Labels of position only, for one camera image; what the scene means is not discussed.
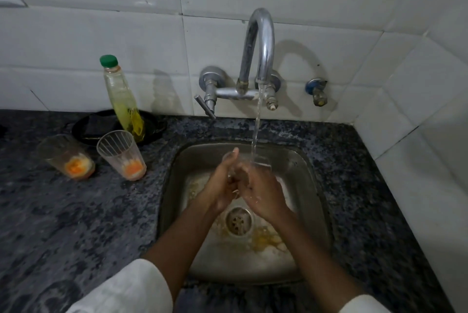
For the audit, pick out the person's left hand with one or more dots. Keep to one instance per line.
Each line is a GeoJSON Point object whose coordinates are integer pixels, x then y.
{"type": "Point", "coordinates": [218, 188]}

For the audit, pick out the person's right hand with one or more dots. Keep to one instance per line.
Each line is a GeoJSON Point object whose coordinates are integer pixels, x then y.
{"type": "Point", "coordinates": [264, 196]}

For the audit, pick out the person's left fingers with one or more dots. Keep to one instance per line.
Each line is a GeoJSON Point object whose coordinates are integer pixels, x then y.
{"type": "Point", "coordinates": [230, 163]}

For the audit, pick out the person's right fingers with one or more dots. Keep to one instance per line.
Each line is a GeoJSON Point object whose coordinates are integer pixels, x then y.
{"type": "Point", "coordinates": [245, 175]}

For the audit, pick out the clear drinking glass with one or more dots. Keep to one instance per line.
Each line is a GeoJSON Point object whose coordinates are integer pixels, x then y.
{"type": "Point", "coordinates": [264, 163]}

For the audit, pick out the person's right forearm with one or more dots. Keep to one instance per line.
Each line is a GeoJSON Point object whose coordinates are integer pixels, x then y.
{"type": "Point", "coordinates": [314, 254]}

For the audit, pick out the person's left forearm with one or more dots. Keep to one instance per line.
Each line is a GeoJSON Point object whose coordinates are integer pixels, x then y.
{"type": "Point", "coordinates": [182, 239]}

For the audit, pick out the metal sink drain strainer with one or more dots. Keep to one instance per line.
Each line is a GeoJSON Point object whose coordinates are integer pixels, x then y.
{"type": "Point", "coordinates": [238, 222]}

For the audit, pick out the running water stream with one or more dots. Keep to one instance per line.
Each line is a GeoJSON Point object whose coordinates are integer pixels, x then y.
{"type": "Point", "coordinates": [257, 122]}

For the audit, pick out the stainless steel sink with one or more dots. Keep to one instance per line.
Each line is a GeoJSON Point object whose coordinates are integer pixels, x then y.
{"type": "Point", "coordinates": [310, 192]}

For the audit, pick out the ribbed glass with orange residue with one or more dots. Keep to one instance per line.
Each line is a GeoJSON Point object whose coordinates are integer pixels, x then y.
{"type": "Point", "coordinates": [122, 155]}
{"type": "Point", "coordinates": [69, 159]}

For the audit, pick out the green-capped yellow liquid bottle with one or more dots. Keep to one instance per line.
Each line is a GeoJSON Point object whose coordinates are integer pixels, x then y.
{"type": "Point", "coordinates": [122, 101]}

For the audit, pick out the black round dish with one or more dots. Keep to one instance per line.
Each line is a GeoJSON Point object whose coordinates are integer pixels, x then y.
{"type": "Point", "coordinates": [86, 128]}

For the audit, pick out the person's white left sleeve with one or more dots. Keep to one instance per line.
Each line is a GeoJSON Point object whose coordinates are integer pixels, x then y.
{"type": "Point", "coordinates": [128, 291]}

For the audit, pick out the person's white sleeve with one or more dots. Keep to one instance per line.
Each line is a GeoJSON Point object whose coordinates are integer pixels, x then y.
{"type": "Point", "coordinates": [362, 305]}
{"type": "Point", "coordinates": [128, 291]}

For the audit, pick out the person's white right sleeve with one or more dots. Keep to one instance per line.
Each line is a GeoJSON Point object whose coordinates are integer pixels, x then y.
{"type": "Point", "coordinates": [362, 305]}

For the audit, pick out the small blue wall valve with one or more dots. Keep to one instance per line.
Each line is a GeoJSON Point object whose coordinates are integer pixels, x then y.
{"type": "Point", "coordinates": [317, 90]}

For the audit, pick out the chrome wall-mounted faucet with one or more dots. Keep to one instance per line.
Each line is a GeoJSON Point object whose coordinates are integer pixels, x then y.
{"type": "Point", "coordinates": [264, 46]}

